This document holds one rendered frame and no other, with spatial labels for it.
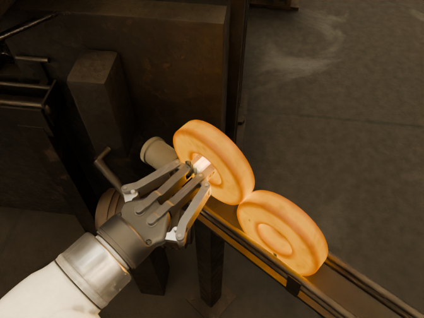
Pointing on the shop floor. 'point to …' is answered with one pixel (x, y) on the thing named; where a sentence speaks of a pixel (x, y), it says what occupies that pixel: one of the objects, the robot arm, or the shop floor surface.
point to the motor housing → (115, 200)
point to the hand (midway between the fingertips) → (211, 159)
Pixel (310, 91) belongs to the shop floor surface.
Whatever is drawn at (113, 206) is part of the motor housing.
